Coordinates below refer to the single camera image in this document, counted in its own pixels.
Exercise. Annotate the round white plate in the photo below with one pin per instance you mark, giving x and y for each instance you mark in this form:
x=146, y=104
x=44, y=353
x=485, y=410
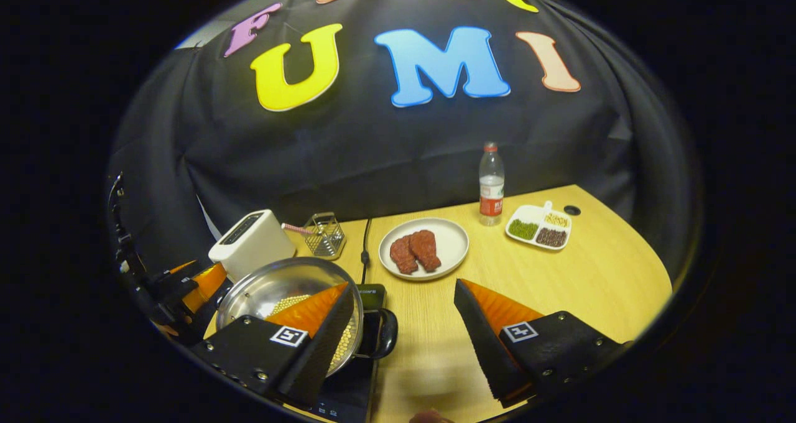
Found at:
x=451, y=242

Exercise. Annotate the white toaster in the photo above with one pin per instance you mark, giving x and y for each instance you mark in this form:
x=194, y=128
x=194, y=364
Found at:
x=255, y=246

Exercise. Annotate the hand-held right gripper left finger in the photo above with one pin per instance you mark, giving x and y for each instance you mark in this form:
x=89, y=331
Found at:
x=314, y=348

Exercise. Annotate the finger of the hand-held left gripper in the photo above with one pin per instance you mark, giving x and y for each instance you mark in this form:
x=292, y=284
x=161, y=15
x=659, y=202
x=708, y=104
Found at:
x=208, y=283
x=183, y=269

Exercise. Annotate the red meat slice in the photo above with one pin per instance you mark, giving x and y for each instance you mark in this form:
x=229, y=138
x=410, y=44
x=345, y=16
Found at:
x=426, y=250
x=403, y=256

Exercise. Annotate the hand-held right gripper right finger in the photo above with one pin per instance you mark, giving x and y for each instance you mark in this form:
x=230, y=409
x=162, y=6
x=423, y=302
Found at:
x=482, y=342

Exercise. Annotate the pink stick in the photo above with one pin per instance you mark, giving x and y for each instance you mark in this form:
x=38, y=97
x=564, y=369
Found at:
x=293, y=228

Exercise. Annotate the white divided dish with beans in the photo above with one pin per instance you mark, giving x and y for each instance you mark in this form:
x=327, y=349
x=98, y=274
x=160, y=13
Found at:
x=538, y=227

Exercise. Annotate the pile of yellow soybeans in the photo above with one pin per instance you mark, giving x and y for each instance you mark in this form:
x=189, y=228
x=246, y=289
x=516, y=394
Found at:
x=289, y=303

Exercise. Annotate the clear water bottle red label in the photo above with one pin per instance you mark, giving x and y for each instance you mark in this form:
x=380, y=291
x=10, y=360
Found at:
x=491, y=190

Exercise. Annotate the black induction cooktop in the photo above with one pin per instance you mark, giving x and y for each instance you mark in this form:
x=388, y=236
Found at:
x=348, y=392

